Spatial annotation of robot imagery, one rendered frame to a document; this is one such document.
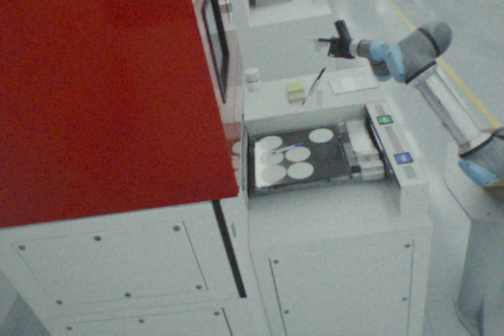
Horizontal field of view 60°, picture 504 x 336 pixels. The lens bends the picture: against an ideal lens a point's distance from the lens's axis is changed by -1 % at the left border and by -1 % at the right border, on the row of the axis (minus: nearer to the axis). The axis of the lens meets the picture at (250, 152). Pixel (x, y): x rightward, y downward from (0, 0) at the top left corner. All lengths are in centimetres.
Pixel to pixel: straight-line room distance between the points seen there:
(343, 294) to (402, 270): 24
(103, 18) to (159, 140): 30
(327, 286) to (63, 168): 104
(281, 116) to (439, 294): 119
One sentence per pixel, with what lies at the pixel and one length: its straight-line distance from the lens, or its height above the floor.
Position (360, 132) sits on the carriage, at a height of 88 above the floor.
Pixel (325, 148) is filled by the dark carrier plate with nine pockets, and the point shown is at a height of 90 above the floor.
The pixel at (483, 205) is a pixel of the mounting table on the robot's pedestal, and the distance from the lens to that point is 171.
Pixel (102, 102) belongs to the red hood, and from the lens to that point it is 103.
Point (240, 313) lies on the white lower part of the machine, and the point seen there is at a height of 74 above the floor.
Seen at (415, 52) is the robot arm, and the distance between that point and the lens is 151.
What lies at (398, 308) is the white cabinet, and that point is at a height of 38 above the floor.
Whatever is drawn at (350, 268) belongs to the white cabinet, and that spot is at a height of 65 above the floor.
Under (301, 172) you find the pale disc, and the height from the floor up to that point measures 90.
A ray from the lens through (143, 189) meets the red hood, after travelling 115.
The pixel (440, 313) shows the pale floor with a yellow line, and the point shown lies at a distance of 239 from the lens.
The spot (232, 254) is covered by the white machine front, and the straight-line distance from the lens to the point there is 128.
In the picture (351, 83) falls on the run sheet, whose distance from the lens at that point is 212.
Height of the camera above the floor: 196
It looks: 35 degrees down
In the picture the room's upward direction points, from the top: 12 degrees counter-clockwise
